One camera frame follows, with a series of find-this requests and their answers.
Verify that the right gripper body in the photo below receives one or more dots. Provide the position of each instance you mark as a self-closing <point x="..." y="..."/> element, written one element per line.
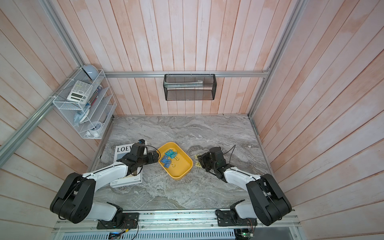
<point x="207" y="162"/>

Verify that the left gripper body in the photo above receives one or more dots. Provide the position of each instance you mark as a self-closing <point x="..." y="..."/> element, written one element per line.
<point x="147" y="159"/>

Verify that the LOEWE magazine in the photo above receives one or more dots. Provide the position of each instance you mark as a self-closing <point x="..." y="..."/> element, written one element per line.
<point x="135" y="178"/>

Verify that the blue binder clip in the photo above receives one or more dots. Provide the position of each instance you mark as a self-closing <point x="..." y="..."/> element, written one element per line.
<point x="165" y="160"/>
<point x="167" y="164"/>

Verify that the yellow plastic storage box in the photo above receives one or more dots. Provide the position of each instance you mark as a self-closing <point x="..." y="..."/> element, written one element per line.
<point x="179" y="168"/>

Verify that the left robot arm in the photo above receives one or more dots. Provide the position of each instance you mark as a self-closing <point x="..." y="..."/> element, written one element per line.
<point x="75" y="199"/>

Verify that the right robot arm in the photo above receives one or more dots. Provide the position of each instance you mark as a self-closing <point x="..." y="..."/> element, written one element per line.
<point x="267" y="202"/>

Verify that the ruler in mesh basket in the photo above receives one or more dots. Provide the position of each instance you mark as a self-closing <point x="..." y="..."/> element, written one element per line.
<point x="175" y="85"/>

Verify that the white calculator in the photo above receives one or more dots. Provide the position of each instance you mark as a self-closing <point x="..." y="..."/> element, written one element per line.
<point x="79" y="92"/>

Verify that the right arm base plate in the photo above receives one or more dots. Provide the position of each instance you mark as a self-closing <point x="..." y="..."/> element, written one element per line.
<point x="230" y="218"/>

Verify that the aluminium front rail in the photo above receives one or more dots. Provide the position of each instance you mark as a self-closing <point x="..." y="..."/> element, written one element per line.
<point x="179" y="220"/>

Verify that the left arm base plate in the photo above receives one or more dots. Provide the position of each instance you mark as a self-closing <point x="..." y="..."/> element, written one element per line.
<point x="119" y="222"/>

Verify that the white wire wall shelf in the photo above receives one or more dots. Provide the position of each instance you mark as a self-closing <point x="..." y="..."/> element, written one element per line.
<point x="99" y="107"/>

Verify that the black mesh wall basket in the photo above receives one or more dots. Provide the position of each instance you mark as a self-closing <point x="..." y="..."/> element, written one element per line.
<point x="205" y="93"/>

